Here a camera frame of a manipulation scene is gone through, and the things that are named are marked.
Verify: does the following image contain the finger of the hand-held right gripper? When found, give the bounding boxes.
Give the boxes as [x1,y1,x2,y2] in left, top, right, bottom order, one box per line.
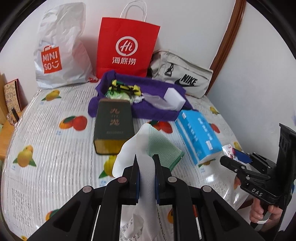
[220,155,250,180]
[232,147,254,165]

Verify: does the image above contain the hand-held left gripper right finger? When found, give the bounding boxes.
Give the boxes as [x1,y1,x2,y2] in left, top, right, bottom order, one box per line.
[152,154,265,241]

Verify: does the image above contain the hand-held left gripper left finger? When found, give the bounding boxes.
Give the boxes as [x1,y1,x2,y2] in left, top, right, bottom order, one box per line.
[28,155,141,241]

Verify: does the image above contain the small red white packet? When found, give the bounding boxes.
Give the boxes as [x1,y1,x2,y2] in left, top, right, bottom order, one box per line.
[221,144,241,160]

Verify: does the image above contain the green mesh cloth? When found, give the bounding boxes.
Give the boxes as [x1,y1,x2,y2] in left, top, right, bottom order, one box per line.
[146,128,185,172]

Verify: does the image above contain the blue tissue pack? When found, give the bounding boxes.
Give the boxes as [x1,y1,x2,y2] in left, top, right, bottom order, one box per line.
[174,109,223,166]

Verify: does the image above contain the purple fabric tray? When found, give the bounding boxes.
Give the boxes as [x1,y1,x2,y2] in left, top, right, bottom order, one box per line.
[88,71,193,122]

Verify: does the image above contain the clear plastic bag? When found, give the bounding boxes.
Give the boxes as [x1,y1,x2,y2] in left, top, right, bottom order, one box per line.
[142,92,177,110]

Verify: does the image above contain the white sponge block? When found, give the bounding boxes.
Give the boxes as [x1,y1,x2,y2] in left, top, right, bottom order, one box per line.
[163,88,186,109]

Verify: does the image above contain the green snack packet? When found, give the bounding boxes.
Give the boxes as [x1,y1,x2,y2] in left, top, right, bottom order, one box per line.
[105,89,132,101]

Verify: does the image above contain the yellow toy car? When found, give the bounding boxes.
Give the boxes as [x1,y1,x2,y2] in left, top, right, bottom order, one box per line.
[108,79,141,96]

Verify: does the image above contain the person's right hand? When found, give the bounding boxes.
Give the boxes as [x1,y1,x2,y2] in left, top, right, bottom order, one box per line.
[250,198,284,229]

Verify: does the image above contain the dark green tea tin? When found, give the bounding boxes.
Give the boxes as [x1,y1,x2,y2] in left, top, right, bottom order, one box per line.
[93,98,135,155]

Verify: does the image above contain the fruit printed tablecloth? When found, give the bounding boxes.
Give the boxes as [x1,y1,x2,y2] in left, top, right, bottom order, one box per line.
[0,81,252,241]

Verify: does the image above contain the grey waist bag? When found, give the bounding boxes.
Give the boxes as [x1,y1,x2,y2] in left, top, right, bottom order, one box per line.
[148,49,213,99]

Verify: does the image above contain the red paper bag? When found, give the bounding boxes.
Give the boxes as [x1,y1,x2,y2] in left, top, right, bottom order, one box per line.
[96,0,161,79]

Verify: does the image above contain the wooden headboard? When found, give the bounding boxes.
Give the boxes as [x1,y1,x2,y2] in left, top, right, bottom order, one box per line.
[0,72,23,160]

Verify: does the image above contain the brown patterned box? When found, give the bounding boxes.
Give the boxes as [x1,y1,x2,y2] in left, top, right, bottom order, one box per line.
[3,79,22,114]

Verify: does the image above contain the white plastic shopping bag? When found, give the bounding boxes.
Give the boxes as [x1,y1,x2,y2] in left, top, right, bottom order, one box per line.
[33,2,94,88]

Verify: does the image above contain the brown wooden door frame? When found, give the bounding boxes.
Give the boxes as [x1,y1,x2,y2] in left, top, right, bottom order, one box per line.
[207,0,245,96]

